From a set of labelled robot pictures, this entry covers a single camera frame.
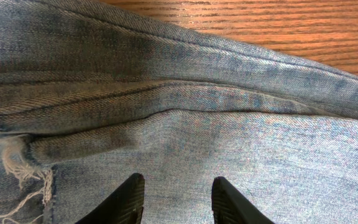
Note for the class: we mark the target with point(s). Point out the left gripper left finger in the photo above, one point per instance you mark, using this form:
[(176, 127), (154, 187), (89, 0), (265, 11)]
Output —
[(124, 206)]

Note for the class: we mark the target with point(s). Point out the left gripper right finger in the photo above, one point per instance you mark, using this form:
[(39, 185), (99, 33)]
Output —
[(229, 206)]

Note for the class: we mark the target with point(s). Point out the blue denim jeans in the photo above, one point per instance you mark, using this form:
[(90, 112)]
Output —
[(90, 94)]

